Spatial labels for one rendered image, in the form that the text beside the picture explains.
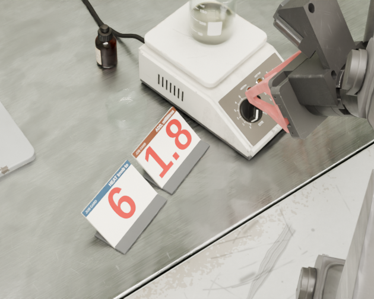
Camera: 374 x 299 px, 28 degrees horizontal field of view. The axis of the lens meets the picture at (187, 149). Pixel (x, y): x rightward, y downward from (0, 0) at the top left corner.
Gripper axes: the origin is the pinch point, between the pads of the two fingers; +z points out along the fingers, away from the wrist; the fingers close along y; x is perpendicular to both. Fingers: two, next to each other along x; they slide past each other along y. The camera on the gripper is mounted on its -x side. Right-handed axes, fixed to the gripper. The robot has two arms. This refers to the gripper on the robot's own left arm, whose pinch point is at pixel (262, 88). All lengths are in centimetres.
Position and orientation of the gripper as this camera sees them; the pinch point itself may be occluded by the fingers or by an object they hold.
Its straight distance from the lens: 86.5
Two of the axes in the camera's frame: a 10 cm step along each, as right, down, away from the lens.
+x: 4.5, 8.1, 3.9
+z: -5.8, -0.7, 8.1
